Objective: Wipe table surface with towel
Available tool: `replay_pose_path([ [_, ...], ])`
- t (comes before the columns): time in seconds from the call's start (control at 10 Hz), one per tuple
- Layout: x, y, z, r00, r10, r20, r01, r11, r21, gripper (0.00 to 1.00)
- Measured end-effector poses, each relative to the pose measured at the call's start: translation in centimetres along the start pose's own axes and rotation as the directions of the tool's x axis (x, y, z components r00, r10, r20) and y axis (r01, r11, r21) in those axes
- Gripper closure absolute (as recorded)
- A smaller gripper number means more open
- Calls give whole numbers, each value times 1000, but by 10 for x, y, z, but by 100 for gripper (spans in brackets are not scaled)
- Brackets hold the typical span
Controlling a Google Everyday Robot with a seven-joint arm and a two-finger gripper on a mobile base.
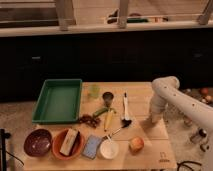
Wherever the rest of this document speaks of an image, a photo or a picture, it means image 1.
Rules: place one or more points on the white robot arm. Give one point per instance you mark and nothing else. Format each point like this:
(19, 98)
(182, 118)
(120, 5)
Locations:
(166, 90)

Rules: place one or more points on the blue sponge towel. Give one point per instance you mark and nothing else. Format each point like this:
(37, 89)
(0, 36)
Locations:
(91, 146)

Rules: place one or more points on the green translucent cup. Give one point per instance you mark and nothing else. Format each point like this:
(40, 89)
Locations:
(94, 90)

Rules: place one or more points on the green cucumber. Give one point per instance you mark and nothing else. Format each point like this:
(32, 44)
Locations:
(99, 112)

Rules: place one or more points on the red dried chili bunch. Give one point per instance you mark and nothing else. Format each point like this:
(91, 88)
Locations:
(89, 120)

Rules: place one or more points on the white spatula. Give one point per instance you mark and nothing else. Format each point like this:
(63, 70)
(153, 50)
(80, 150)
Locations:
(126, 112)

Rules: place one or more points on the green plastic tray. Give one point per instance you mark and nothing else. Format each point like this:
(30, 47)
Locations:
(58, 102)

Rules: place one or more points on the white small bowl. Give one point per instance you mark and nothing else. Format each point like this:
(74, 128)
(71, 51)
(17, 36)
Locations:
(109, 149)

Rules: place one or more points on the orange apple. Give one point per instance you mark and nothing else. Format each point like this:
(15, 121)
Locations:
(136, 144)

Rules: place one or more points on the white block in bowl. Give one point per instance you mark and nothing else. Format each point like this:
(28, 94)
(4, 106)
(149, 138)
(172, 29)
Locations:
(68, 141)

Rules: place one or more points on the orange bowl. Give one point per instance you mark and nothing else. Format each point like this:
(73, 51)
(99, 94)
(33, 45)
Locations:
(76, 149)

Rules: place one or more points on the dark purple bowl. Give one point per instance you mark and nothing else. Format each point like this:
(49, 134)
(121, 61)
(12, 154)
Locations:
(38, 143)

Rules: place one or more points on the black stand left edge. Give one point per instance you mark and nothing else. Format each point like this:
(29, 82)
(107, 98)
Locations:
(3, 137)

